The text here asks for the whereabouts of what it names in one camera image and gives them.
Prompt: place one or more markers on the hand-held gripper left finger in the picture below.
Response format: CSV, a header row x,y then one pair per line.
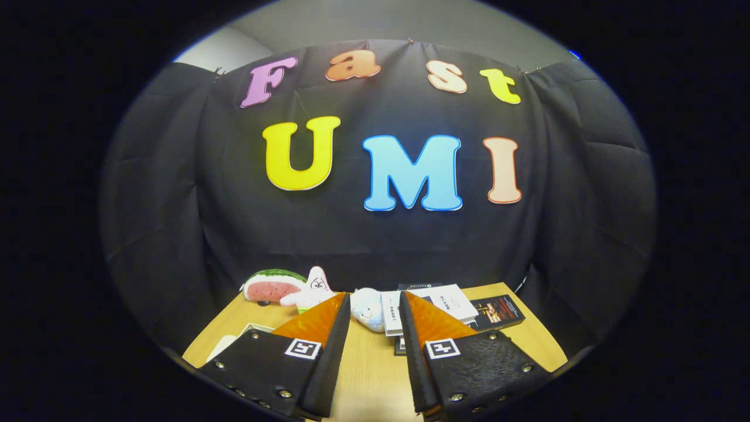
x,y
331,351

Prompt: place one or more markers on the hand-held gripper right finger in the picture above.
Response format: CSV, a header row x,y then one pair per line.
x,y
413,351

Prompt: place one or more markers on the grey fabric storage box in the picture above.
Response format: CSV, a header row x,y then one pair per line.
x,y
234,340

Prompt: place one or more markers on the dark grey stacked book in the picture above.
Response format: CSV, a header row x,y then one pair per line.
x,y
399,347

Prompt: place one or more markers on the white plush toy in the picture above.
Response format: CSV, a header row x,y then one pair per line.
x,y
368,310

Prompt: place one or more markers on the white cover book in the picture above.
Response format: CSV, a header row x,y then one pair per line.
x,y
454,300

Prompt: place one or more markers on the pink starfish plush toy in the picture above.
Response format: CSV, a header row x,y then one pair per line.
x,y
316,287

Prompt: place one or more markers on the watermelon slice plush toy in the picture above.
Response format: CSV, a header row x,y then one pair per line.
x,y
272,288

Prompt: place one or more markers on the black cover book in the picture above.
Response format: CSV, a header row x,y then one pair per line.
x,y
498,310

